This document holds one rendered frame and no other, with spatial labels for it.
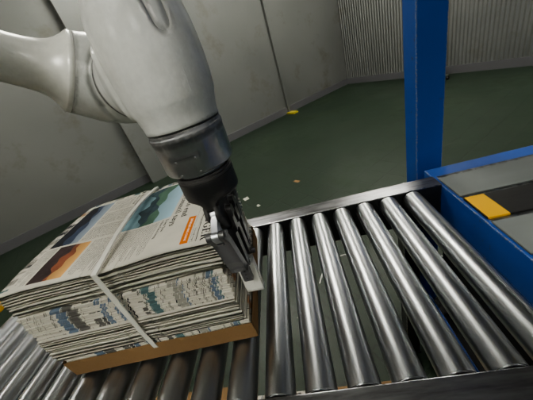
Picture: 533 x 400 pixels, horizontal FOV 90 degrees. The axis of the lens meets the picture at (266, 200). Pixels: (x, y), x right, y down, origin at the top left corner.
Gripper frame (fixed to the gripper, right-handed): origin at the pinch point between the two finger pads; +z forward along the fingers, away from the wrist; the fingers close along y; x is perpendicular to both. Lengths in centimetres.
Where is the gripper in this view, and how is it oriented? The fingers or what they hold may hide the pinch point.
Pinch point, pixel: (250, 273)
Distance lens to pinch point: 46.4
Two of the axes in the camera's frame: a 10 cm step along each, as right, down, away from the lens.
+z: 2.8, 8.3, 4.8
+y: -0.1, 5.1, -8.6
